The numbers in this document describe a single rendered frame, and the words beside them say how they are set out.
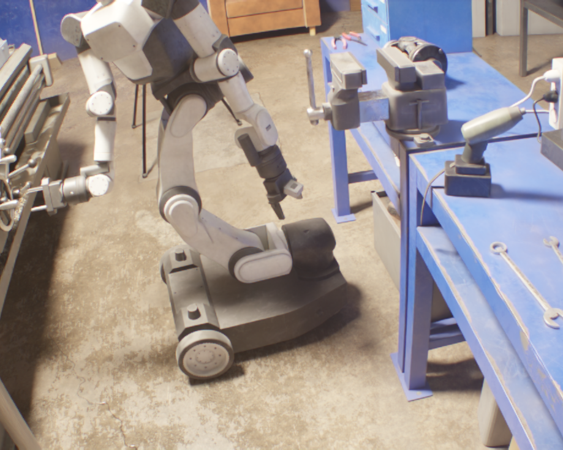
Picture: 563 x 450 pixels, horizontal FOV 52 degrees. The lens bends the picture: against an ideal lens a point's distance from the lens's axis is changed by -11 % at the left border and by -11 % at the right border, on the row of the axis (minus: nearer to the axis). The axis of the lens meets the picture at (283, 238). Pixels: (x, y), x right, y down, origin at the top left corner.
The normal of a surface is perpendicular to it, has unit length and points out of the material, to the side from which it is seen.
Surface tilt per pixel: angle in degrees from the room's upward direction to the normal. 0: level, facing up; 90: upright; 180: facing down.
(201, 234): 114
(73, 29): 80
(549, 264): 0
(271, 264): 90
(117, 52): 107
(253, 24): 90
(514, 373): 0
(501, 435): 90
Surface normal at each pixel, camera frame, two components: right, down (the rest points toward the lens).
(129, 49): -0.42, 0.76
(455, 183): -0.22, 0.58
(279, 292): -0.11, -0.81
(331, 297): 0.57, 0.43
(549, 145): -0.95, 0.24
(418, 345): 0.16, 0.55
